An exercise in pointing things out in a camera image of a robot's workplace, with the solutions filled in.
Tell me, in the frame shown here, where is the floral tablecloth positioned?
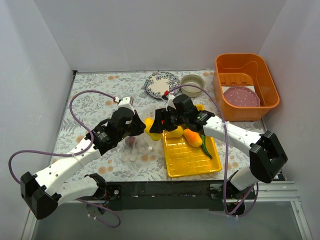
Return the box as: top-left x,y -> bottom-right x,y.
47,69 -> 276,183

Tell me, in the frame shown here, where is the orange mango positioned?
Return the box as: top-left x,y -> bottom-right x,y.
183,129 -> 203,148

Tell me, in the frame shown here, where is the clear zip top bag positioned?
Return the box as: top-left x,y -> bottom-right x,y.
118,106 -> 162,162

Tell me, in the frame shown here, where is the yellow pear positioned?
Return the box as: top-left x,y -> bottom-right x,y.
166,126 -> 184,139

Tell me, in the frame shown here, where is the pink dotted plate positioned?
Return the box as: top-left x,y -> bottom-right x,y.
223,86 -> 261,107

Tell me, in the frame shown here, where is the aluminium rail frame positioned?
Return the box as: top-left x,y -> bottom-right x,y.
22,181 -> 312,240

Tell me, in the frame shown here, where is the green chili pepper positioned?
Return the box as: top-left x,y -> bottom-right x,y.
200,134 -> 213,159

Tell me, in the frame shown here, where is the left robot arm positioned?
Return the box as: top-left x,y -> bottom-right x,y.
20,107 -> 146,220

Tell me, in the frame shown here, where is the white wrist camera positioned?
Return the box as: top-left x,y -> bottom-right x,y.
118,96 -> 135,112
161,91 -> 176,112

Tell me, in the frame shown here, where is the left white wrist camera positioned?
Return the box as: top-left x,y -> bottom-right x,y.
118,96 -> 135,112

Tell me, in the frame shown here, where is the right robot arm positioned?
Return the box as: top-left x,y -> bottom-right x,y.
149,94 -> 288,199

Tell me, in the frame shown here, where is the blue floral plate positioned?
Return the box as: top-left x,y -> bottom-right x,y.
144,71 -> 181,99

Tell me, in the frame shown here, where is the dark purple fruit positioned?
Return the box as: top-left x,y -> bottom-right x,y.
125,136 -> 137,148

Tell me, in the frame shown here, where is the yellow plastic tray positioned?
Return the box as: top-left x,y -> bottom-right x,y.
161,104 -> 223,179

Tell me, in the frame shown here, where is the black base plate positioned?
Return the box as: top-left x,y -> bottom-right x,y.
76,180 -> 257,212

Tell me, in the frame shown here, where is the orange plastic basin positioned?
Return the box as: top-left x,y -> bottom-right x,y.
213,53 -> 280,122

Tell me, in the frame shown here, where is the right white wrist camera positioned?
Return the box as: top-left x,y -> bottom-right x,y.
161,91 -> 176,112

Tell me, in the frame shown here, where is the beige ceramic bowl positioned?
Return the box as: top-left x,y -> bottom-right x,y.
180,74 -> 205,98

